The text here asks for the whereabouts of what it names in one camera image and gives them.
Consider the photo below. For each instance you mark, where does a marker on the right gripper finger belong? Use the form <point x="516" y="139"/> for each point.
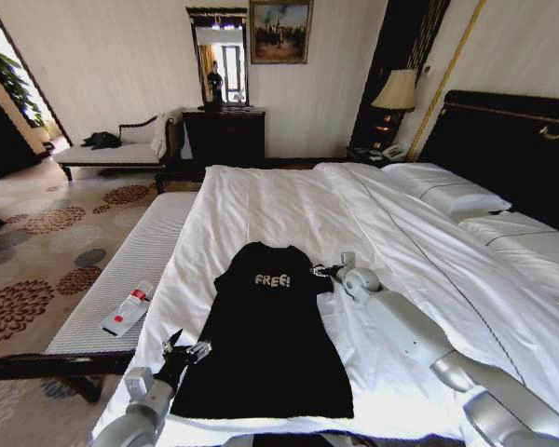
<point x="318" y="269"/>
<point x="320" y="275"/>

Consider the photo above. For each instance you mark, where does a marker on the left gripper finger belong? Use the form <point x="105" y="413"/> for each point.
<point x="201" y="350"/>
<point x="173" y="342"/>

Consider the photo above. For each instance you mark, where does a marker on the black T-shirt with FREE print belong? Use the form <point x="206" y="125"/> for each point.
<point x="270" y="344"/>

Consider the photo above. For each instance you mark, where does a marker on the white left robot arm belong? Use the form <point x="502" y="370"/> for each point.
<point x="137" y="419"/>

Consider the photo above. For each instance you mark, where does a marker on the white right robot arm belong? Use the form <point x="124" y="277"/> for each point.
<point x="400" y="321"/>

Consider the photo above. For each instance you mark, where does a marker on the white bed duvet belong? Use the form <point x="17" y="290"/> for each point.
<point x="307" y="214"/>

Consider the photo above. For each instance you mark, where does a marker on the clear plastic package red labels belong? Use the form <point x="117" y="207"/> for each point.
<point x="126" y="309"/>

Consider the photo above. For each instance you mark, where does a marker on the white cushioned dark wood bench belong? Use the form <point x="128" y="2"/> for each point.
<point x="135" y="261"/>

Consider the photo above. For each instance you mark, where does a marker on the white desk telephone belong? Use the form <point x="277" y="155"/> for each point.
<point x="393" y="151"/>

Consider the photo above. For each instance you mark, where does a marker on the white pillow with dark piping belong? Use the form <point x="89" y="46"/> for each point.
<point x="447" y="188"/>
<point x="526" y="247"/>

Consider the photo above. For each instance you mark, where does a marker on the dark wooden dresser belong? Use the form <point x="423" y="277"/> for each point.
<point x="223" y="135"/>

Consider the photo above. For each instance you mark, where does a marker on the table lamp with cream shade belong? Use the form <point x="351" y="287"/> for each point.
<point x="395" y="90"/>

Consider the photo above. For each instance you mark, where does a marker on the white draped cloth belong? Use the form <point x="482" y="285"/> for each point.
<point x="159" y="132"/>

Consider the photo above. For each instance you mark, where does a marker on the black headboard with gold trim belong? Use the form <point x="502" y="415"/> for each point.
<point x="508" y="153"/>

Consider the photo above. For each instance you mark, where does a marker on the person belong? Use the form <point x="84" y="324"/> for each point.
<point x="214" y="84"/>

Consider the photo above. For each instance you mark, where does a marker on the black bag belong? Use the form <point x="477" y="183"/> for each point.
<point x="101" y="140"/>

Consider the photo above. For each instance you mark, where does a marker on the gold framed painting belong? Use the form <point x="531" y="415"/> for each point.
<point x="279" y="30"/>

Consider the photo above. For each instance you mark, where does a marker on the dark wooden cabinet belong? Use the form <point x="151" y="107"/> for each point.
<point x="2" y="144"/>

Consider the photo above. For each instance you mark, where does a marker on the green leafy plant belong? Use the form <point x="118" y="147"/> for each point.
<point x="9" y="77"/>

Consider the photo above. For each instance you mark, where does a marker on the white chaise longue dark frame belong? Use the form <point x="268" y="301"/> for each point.
<point x="116" y="153"/>

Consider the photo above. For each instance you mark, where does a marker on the dark framed wall mirror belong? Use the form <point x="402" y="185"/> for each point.
<point x="193" y="51"/>

